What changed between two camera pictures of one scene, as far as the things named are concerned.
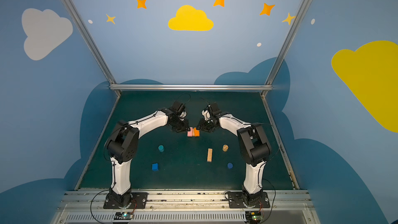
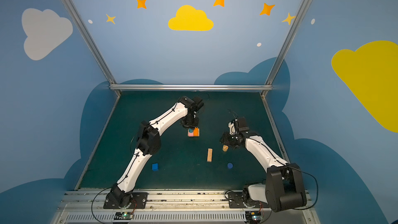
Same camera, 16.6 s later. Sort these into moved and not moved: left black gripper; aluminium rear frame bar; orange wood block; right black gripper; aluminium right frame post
Moved: left black gripper; right black gripper
Not moved: aluminium rear frame bar; orange wood block; aluminium right frame post
